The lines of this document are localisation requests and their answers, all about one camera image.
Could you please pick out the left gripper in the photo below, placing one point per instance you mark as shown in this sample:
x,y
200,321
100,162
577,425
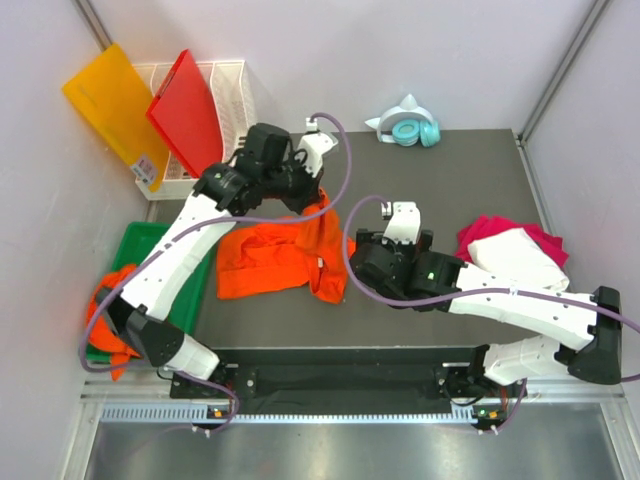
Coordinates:
x,y
310,189

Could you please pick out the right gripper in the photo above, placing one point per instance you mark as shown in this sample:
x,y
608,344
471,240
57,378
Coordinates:
x,y
412,250

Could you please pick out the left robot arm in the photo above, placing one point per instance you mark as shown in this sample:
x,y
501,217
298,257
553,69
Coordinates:
x,y
264,166

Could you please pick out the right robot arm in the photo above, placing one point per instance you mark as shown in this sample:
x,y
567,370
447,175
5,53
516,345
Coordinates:
x,y
574,334

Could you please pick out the white folded t-shirt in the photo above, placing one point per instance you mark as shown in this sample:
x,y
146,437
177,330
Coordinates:
x,y
513,254

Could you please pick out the teal cat-ear headphones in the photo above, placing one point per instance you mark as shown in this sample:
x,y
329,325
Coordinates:
x,y
406,125

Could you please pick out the magenta folded t-shirt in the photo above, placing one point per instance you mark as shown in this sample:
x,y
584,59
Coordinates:
x,y
486,226

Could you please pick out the red folder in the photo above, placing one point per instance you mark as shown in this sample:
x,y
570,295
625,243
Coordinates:
x,y
184,114

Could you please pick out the yellow folder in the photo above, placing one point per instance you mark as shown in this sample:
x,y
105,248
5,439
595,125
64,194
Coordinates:
x,y
112,97

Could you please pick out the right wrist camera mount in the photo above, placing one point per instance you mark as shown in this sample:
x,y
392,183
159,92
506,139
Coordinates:
x,y
403,222

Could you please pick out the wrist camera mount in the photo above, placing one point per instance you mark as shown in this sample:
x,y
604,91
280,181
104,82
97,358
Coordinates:
x,y
403,222
317,145

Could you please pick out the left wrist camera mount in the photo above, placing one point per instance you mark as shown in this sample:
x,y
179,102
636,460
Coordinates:
x,y
317,145

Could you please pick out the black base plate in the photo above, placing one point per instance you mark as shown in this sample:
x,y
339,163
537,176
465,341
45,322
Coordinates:
x,y
354,380

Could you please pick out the aluminium frame rail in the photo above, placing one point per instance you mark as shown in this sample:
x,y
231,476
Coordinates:
x,y
183,402

